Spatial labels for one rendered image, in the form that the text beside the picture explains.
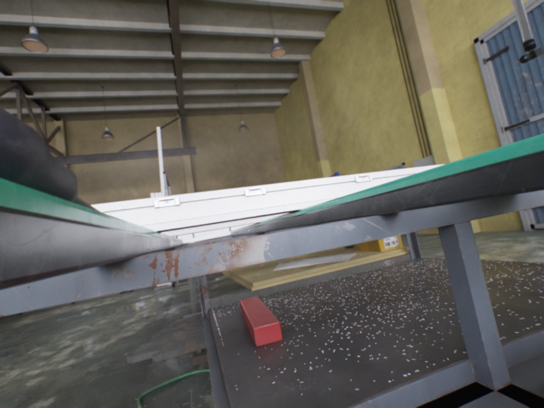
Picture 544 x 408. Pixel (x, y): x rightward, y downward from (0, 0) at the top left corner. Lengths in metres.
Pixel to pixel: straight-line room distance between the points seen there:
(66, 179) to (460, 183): 0.31
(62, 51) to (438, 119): 12.37
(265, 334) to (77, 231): 0.54
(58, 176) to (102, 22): 11.93
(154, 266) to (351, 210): 0.29
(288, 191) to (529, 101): 6.64
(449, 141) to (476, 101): 0.96
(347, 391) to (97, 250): 0.39
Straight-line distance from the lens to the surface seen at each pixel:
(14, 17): 12.69
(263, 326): 0.67
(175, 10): 8.36
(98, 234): 0.22
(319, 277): 1.25
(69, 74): 14.95
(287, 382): 0.53
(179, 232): 1.02
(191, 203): 0.63
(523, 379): 0.60
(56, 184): 0.20
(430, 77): 8.14
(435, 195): 0.33
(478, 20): 8.09
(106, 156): 13.04
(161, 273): 0.33
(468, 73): 7.97
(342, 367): 0.55
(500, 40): 7.60
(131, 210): 0.64
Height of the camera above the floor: 0.83
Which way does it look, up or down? 7 degrees up
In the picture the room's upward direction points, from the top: 10 degrees counter-clockwise
